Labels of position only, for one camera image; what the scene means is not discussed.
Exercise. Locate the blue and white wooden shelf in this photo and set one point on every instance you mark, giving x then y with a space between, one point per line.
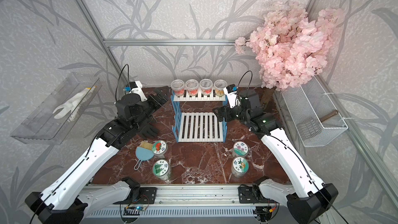
198 127

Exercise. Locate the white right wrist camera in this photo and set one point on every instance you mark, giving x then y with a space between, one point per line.
231 93

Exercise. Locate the wooden handled brush in basket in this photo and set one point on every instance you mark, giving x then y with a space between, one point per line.
329 116

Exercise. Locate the white glove in tray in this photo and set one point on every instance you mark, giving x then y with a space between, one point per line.
74 106

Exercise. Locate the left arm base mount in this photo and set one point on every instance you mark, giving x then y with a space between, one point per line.
139 194

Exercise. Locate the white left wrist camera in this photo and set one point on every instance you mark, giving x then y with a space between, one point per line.
136 88

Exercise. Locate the clear container red seed packet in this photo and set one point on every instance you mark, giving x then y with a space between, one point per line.
178 87

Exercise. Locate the flower label jar right rear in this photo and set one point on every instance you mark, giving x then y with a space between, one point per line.
240 149

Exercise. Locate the clear lidded seed container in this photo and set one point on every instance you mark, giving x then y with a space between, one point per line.
192 87

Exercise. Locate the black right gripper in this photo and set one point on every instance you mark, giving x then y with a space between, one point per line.
226 109

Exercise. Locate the flower label jar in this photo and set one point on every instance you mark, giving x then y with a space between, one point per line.
240 167
240 149

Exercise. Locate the black and yellow work glove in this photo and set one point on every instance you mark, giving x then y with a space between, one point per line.
148 132

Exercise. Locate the red strawberry label jar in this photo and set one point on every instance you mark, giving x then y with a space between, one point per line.
159 149

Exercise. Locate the clear acrylic wall tray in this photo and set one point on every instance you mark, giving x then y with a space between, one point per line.
52 121

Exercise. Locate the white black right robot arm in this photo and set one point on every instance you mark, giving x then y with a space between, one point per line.
307 197

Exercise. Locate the white wire mesh basket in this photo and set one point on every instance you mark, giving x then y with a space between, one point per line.
306 105

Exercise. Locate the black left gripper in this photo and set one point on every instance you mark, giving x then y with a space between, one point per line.
157 103

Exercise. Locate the flower label jar right front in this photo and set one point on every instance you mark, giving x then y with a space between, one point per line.
240 167

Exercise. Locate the green tree label jar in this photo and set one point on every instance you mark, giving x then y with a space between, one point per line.
162 170

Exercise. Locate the clear plastic seed container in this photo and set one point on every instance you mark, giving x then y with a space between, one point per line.
206 86

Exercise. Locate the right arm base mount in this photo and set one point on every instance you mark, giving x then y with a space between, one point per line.
252 194

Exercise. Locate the aluminium front rail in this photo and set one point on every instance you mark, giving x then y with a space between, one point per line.
216 195

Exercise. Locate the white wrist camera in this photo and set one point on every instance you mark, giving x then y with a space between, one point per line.
136 88
231 93

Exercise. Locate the pink blossom artificial tree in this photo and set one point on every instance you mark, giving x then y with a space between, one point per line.
289 47

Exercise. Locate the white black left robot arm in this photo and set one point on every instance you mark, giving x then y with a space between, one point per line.
62 202

